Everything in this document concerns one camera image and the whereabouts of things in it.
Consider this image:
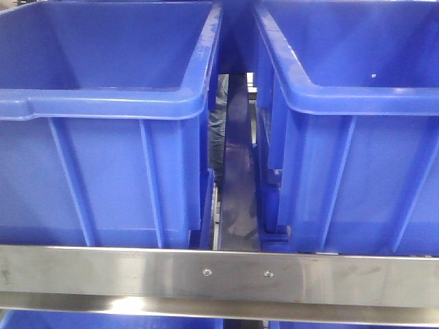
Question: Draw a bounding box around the blue bin lower left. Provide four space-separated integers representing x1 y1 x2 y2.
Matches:
1 310 223 328

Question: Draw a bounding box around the blue bin lower right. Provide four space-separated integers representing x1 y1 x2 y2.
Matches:
268 321 438 329

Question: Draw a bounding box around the large blue bin right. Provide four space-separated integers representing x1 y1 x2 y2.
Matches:
254 1 438 256

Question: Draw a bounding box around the large blue bin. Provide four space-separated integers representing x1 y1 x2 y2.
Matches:
1 1 222 249
254 1 438 256

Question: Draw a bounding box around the steel shelf front rail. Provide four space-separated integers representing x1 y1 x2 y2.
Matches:
1 245 438 328

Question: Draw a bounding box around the large blue bin left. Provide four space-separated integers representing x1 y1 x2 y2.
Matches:
1 1 222 249

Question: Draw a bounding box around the steel centre divider rail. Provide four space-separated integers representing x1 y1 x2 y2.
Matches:
218 73 260 252

